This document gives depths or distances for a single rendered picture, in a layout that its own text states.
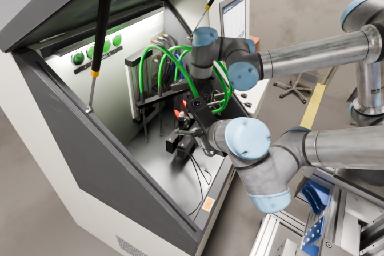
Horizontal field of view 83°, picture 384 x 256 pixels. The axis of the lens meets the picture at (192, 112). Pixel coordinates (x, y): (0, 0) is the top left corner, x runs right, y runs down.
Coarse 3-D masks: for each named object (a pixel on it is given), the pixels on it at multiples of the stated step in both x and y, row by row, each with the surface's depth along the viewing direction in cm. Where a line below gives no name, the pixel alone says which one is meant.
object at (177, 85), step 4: (180, 80) 83; (184, 80) 81; (192, 80) 77; (172, 84) 83; (176, 84) 81; (180, 84) 79; (184, 84) 78; (188, 84) 78; (172, 88) 82; (176, 88) 81; (180, 88) 80; (184, 88) 80
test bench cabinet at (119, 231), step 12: (84, 192) 98; (96, 204) 100; (96, 216) 114; (108, 216) 103; (120, 216) 94; (108, 228) 117; (120, 228) 105; (132, 228) 96; (144, 228) 88; (108, 240) 135; (120, 240) 119; (132, 240) 108; (144, 240) 98; (156, 240) 90; (120, 252) 140; (132, 252) 122; (144, 252) 111; (156, 252) 100; (168, 252) 92; (180, 252) 84
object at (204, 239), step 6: (234, 168) 136; (228, 180) 116; (228, 186) 155; (222, 192) 105; (222, 198) 135; (216, 210) 113; (216, 216) 145; (210, 222) 100; (210, 228) 128; (204, 234) 89; (204, 240) 108; (204, 246) 140; (198, 252) 98
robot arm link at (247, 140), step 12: (228, 120) 46; (240, 120) 40; (252, 120) 39; (216, 132) 47; (228, 132) 40; (240, 132) 38; (252, 132) 38; (264, 132) 39; (216, 144) 48; (228, 144) 40; (240, 144) 38; (252, 144) 38; (264, 144) 38; (240, 156) 39; (252, 156) 38; (264, 156) 41
